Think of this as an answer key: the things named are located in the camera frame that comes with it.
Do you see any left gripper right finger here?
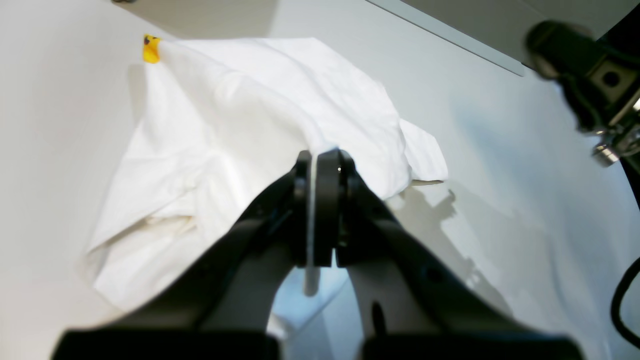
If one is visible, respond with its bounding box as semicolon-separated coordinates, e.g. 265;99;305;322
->
312;149;582;360

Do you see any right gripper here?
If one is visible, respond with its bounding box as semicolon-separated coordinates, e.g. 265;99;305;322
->
525;20;640;133

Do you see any white t-shirt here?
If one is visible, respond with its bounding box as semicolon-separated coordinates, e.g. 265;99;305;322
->
83;34;450;312

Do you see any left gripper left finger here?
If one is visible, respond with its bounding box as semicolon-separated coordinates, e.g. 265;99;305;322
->
52;150;312;360

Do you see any black cable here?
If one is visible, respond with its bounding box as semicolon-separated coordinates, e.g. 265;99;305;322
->
610;257;640;351

